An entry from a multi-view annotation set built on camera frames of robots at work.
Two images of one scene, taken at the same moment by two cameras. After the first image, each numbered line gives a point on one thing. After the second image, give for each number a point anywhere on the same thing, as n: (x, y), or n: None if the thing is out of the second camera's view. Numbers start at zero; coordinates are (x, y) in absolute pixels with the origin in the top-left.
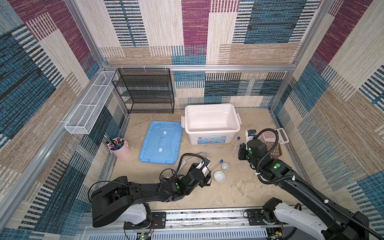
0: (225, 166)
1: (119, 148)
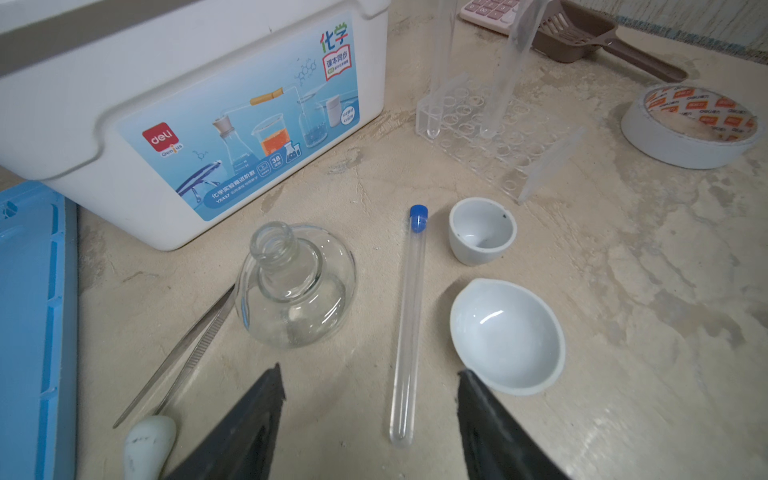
0: (479, 230)
1: None
